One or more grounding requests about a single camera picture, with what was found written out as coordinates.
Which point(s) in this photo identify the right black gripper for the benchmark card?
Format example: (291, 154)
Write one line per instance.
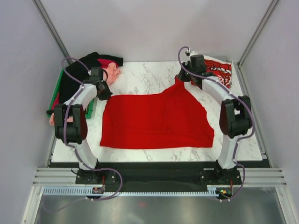
(182, 77)

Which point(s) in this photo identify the left aluminium frame post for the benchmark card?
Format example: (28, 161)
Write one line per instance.
(50, 26)

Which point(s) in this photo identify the right aluminium frame post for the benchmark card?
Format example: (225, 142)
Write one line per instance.
(265, 18)

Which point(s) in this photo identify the plain red t-shirt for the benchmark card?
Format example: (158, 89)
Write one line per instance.
(170, 119)

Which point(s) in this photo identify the aluminium frame post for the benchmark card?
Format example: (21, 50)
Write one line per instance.
(265, 18)
(50, 26)

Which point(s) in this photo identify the black t-shirt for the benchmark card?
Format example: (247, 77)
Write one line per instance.
(78, 70)

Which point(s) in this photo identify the salmon pink t-shirt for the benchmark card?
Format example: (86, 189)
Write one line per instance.
(111, 67)

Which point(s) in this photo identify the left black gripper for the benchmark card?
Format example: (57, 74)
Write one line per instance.
(108, 94)

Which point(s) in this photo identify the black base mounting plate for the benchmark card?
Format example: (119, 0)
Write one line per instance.
(151, 176)

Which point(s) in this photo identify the white slotted cable duct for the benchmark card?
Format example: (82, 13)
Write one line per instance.
(92, 191)

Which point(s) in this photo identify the folded red Coca-Cola t-shirt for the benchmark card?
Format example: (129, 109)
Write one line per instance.
(214, 67)

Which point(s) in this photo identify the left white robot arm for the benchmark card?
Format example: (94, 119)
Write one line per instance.
(70, 124)

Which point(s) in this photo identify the green plastic tray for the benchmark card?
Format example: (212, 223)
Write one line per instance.
(88, 111)

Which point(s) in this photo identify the magenta t-shirt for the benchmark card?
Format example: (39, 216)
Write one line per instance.
(67, 87)

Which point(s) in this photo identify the aluminium extrusion rail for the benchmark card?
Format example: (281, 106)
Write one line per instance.
(54, 177)

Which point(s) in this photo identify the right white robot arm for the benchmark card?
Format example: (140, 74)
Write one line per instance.
(235, 119)

